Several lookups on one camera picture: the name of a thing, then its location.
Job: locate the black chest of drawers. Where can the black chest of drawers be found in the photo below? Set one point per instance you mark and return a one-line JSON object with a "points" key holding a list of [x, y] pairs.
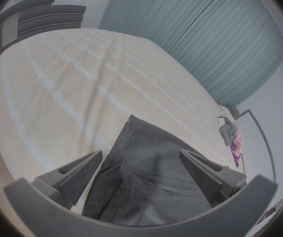
{"points": [[52, 17]]}

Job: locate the white garment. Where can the white garment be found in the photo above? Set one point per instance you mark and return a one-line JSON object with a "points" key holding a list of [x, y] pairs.
{"points": [[221, 121]]}

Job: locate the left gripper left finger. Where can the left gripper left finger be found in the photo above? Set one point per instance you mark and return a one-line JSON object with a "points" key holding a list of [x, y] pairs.
{"points": [[67, 180]]}

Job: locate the grey garment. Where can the grey garment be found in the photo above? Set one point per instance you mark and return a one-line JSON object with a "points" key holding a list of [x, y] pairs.
{"points": [[228, 132]]}

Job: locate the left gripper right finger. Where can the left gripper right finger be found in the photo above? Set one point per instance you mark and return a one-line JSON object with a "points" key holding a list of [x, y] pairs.
{"points": [[213, 179]]}

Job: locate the bed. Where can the bed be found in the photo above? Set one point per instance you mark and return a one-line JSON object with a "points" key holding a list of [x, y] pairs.
{"points": [[82, 83]]}

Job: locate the black dressing table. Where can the black dressing table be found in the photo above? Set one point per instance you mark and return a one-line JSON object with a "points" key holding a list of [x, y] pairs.
{"points": [[10, 13]]}

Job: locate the purple garment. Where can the purple garment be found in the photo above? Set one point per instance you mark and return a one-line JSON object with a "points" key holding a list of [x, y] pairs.
{"points": [[235, 157]]}

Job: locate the white printed pillow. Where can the white printed pillow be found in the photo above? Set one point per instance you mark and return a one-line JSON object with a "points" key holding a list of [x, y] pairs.
{"points": [[224, 110]]}

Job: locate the grey bedside table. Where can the grey bedside table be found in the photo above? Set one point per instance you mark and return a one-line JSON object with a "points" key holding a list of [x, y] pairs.
{"points": [[233, 109]]}

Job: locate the black T-shirt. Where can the black T-shirt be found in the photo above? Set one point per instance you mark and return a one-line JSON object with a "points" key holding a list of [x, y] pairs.
{"points": [[151, 171]]}

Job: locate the pink garment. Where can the pink garment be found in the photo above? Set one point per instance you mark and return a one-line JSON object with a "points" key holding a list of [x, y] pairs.
{"points": [[238, 139]]}

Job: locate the blue-green curtain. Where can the blue-green curtain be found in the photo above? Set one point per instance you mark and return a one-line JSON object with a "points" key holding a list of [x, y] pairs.
{"points": [[205, 33]]}

